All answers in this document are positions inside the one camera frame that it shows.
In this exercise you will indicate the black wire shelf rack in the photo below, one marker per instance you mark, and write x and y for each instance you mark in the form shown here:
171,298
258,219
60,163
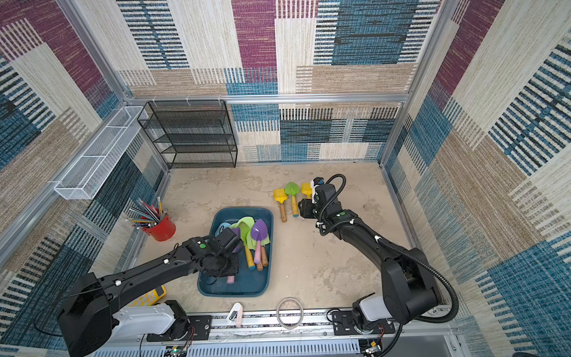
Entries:
190,134

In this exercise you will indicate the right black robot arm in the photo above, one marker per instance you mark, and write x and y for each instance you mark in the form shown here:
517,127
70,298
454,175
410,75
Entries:
411,288

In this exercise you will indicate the purple shovel long pink handle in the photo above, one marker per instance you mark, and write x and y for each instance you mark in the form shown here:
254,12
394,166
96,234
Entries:
236,249

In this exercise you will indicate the teal plastic storage box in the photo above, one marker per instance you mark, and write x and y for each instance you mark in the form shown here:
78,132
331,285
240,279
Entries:
248,282

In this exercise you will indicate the pink white small device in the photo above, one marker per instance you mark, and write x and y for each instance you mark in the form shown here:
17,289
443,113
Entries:
235,315

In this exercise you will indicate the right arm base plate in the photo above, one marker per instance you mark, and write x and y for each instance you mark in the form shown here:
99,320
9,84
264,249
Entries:
346,323

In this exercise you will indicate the light green shovel wooden handle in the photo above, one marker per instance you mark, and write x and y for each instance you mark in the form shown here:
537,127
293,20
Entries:
244,226

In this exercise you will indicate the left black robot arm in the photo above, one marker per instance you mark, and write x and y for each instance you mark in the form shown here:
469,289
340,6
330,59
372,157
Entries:
86,317

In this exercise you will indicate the white wire mesh basket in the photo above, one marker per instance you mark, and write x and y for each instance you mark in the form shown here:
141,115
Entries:
84,179

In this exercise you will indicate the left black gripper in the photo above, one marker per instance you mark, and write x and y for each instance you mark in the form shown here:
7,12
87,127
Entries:
235,256

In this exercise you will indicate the red pencil cup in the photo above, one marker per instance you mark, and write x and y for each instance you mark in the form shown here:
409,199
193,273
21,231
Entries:
163,231

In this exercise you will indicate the yellow shovel wooden handle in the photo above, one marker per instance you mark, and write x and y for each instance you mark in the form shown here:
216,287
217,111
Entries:
280,197

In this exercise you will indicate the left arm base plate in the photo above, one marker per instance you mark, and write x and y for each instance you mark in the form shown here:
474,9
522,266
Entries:
195,328

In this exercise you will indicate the bright green shovel yellow handle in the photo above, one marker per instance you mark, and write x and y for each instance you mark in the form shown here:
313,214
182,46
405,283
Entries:
249,258

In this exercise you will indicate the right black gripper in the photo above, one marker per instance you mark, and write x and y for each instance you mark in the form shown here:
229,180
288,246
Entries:
305,208

